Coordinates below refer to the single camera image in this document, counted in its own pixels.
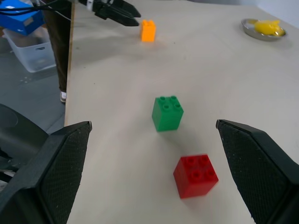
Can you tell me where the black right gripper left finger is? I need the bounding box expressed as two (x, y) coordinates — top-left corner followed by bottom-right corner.
(0, 120), (93, 224)

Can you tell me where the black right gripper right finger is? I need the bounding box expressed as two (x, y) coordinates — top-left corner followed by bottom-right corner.
(215, 119), (299, 224)

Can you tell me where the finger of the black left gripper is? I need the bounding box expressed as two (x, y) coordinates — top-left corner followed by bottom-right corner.
(112, 0), (142, 19)
(102, 5), (140, 27)

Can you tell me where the orange toy brick cube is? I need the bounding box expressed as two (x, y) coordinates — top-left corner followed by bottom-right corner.
(140, 19), (157, 42)

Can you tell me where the dark rounded robot body part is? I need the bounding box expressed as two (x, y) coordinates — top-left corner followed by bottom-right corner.
(0, 103), (50, 185)

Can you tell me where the person's leg in brown trousers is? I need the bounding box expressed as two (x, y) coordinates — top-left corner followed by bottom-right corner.
(43, 0), (73, 93)

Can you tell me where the red toy brick cube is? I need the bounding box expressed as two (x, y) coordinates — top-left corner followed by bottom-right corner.
(173, 154), (220, 200)

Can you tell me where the translucent plastic storage bin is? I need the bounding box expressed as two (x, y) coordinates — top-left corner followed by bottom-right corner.
(2, 25), (57, 73)

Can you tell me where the blue cardboard box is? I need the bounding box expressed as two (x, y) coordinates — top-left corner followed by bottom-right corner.
(0, 0), (45, 36)

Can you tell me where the green toy brick cube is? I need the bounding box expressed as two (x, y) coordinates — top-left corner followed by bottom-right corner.
(151, 95), (185, 133)

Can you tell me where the round metal bowl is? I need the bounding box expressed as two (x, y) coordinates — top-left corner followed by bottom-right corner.
(240, 18), (288, 42)

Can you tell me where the yellow soft toy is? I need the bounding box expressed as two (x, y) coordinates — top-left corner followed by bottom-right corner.
(253, 19), (286, 37)

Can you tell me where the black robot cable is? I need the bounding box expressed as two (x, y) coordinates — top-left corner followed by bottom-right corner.
(0, 1), (73, 15)

